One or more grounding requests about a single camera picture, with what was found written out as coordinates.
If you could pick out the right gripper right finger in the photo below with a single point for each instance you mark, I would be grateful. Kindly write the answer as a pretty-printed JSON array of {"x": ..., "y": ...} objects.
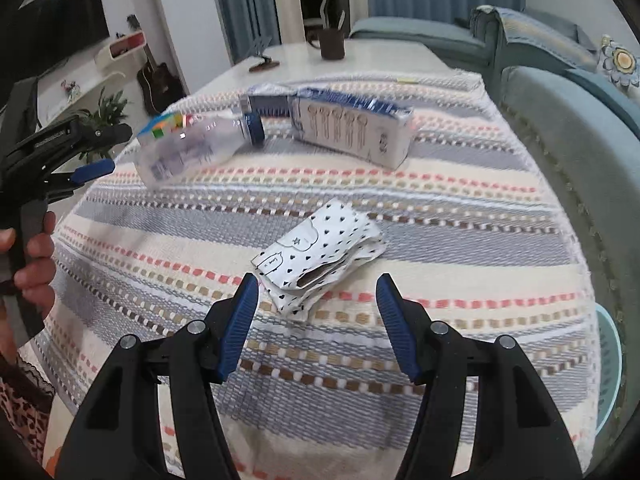
[{"x": 519, "y": 432}]

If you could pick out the white heart-print paper bag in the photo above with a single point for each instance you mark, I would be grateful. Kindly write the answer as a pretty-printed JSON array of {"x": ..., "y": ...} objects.
[{"x": 307, "y": 261}]

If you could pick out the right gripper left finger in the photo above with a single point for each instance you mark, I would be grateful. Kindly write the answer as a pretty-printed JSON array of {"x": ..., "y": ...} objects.
[{"x": 116, "y": 431}]

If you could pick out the acoustic guitar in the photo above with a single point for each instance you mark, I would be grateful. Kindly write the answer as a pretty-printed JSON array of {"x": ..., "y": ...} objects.
[{"x": 160, "y": 88}]

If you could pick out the left hand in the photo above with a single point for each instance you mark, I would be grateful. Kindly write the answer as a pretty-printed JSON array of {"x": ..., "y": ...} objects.
[{"x": 33, "y": 282}]

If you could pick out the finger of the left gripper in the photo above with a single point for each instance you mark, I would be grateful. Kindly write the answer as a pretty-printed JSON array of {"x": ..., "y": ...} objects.
[
  {"x": 95, "y": 137},
  {"x": 65, "y": 183}
]

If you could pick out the floral sofa cushion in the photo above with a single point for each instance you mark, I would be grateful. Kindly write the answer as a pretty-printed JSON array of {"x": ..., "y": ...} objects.
[{"x": 619, "y": 66}]

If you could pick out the light blue plastic basket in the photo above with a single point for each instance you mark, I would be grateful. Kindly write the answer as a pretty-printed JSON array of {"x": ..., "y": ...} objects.
[{"x": 611, "y": 358}]

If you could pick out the dark brown mug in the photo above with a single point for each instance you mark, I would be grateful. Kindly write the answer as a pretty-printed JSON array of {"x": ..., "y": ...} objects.
[{"x": 329, "y": 41}]

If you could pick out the teal fabric sofa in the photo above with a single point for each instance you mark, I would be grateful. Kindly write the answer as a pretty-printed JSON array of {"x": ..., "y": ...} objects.
[{"x": 550, "y": 85}]

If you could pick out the striped woven tablecloth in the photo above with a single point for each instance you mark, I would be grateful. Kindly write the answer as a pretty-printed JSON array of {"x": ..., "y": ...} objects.
[{"x": 317, "y": 399}]

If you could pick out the white blue milk carton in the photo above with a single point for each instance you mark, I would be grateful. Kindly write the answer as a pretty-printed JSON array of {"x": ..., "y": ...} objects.
[{"x": 371, "y": 129}]

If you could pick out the multicolour puzzle cube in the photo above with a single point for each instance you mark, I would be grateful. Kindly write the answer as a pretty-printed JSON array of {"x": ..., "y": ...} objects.
[{"x": 160, "y": 126}]

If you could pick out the green potted plant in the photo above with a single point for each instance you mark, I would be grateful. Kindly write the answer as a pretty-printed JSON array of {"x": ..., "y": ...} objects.
[{"x": 110, "y": 112}]

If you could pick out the clear crushed plastic bottle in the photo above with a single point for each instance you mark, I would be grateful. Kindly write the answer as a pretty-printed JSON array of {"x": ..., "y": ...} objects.
[{"x": 206, "y": 140}]

